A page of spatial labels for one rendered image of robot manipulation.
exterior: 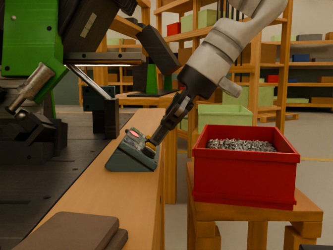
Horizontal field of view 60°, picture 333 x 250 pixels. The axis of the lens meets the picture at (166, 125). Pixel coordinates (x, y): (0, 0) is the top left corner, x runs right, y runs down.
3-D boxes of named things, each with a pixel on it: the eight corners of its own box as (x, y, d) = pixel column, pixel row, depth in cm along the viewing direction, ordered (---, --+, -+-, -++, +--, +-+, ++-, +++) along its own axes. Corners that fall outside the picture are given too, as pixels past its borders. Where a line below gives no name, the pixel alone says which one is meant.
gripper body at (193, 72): (186, 61, 58) (159, 99, 60) (189, 59, 50) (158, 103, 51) (216, 83, 59) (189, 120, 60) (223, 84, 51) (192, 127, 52)
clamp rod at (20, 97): (23, 85, 58) (2, 107, 58) (30, 91, 58) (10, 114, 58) (27, 87, 61) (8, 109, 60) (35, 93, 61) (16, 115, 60)
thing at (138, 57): (145, 66, 91) (145, 56, 90) (141, 64, 75) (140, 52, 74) (22, 66, 91) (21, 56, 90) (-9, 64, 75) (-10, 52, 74)
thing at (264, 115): (272, 115, 777) (273, 98, 769) (298, 119, 707) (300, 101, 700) (238, 118, 721) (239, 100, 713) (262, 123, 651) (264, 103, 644)
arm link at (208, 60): (238, 99, 51) (260, 70, 50) (187, 62, 50) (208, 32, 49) (228, 96, 60) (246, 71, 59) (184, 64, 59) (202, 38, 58)
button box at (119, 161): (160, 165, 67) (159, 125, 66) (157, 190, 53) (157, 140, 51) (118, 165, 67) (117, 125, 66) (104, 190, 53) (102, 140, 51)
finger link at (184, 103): (185, 90, 52) (179, 96, 54) (175, 106, 49) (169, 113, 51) (195, 97, 52) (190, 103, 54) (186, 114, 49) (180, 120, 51)
